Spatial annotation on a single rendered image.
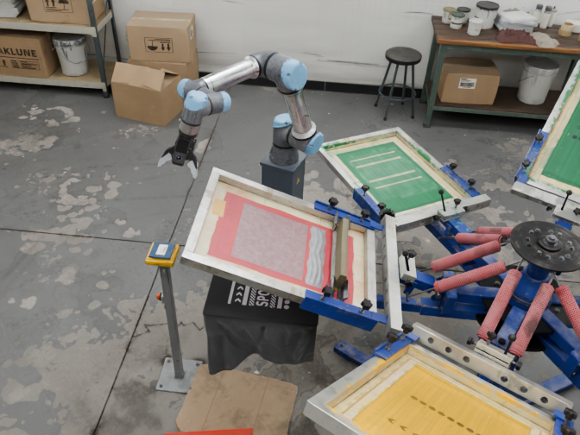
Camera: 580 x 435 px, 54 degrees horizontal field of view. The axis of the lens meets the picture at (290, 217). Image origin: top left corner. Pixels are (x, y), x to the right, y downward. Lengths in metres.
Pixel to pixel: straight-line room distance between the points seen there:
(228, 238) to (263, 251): 0.15
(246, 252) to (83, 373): 1.58
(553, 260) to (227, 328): 1.33
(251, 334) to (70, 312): 1.68
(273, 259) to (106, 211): 2.48
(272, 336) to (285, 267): 0.34
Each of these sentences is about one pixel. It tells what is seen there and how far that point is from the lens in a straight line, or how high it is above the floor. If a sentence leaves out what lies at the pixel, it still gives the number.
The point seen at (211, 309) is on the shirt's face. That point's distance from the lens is 2.45.
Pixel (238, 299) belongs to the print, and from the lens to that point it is 2.48.
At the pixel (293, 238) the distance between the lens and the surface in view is 2.44.
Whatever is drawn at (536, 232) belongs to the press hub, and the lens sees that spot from 2.51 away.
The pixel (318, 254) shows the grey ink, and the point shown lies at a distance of 2.42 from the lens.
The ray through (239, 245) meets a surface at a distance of 2.29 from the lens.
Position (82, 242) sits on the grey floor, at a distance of 4.36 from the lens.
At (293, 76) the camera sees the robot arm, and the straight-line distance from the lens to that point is 2.36.
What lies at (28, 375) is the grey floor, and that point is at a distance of 3.65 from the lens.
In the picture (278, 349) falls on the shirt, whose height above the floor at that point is 0.76.
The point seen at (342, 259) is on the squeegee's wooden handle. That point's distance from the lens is 2.30.
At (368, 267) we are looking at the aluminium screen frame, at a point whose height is 1.09.
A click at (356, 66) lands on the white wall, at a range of 6.10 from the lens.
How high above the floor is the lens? 2.77
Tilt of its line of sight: 39 degrees down
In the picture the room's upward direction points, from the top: 3 degrees clockwise
